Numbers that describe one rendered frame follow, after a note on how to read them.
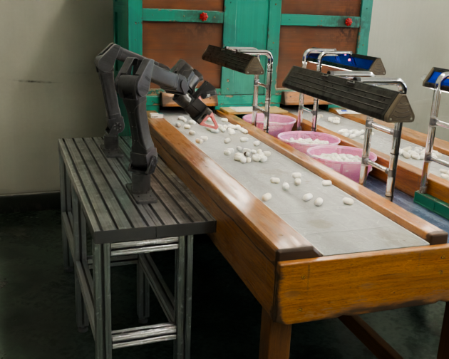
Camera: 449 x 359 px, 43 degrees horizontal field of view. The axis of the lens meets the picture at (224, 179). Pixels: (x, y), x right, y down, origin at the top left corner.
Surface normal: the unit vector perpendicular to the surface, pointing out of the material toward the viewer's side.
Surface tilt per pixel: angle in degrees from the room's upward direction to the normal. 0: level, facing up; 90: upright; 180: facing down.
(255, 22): 90
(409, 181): 90
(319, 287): 90
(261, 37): 90
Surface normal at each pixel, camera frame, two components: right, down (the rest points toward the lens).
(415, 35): 0.34, 0.29
